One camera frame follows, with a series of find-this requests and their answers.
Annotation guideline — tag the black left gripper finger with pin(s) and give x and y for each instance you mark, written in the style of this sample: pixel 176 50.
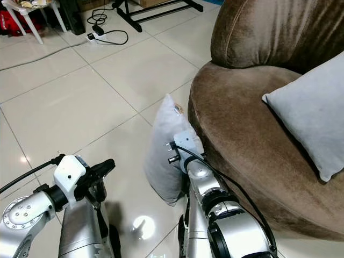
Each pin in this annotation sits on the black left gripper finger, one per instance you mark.
pixel 98 194

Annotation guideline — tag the grey pillow with tag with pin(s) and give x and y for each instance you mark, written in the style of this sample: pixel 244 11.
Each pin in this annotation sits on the grey pillow with tag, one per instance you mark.
pixel 161 156

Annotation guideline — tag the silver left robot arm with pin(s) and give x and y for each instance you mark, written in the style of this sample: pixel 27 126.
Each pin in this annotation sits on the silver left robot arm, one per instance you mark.
pixel 27 212

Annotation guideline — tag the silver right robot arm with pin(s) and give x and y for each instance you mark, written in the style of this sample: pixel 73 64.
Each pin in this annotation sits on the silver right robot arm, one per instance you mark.
pixel 236 226

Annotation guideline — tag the brown velvet sofa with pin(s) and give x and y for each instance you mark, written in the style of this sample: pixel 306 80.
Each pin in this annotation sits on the brown velvet sofa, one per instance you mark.
pixel 247 140

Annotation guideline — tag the plain grey pillow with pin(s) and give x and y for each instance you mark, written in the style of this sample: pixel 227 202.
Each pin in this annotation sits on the plain grey pillow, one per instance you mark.
pixel 309 115

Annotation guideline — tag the black metal floor stand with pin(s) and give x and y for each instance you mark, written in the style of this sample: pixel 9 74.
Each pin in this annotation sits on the black metal floor stand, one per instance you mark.
pixel 131 20

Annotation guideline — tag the silver right robot leg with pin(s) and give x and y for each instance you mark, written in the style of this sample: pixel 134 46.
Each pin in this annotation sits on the silver right robot leg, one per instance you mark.
pixel 193 236

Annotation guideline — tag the white power strip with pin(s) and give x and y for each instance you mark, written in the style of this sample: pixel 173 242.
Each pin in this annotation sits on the white power strip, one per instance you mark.
pixel 95 37

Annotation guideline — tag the black power adapter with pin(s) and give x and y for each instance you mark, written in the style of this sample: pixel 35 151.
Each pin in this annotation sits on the black power adapter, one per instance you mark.
pixel 98 29

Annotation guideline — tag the tall black box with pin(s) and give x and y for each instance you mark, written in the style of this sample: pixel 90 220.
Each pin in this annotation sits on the tall black box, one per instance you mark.
pixel 71 15

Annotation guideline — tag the brown cardboard box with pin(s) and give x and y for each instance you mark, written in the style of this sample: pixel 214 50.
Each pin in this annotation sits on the brown cardboard box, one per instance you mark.
pixel 94 4

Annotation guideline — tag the red bag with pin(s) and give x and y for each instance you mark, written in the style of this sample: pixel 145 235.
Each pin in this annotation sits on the red bag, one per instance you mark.
pixel 12 24

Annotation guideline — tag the white plastic stool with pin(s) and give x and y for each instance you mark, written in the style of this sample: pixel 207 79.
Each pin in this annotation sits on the white plastic stool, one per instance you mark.
pixel 28 15

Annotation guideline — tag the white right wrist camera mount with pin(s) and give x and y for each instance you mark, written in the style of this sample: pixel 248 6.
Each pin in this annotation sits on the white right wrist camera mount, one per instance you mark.
pixel 185 145

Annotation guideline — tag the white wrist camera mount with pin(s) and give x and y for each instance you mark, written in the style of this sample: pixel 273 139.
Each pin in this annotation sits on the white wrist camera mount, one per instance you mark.
pixel 185 145
pixel 70 173

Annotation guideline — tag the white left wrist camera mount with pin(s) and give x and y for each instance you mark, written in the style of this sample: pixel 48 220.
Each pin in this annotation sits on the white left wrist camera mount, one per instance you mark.
pixel 70 173

